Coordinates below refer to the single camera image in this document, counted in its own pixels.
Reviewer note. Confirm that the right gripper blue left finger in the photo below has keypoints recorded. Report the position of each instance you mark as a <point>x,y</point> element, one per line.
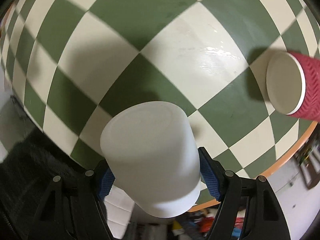
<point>75,210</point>

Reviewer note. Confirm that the white plastic cup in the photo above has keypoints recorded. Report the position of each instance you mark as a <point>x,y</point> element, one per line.
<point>151,150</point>

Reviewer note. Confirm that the red ribbed paper cup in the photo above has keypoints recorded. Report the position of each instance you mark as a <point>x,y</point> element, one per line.
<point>292,83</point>

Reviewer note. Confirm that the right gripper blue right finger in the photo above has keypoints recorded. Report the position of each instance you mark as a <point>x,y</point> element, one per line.
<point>264,218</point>

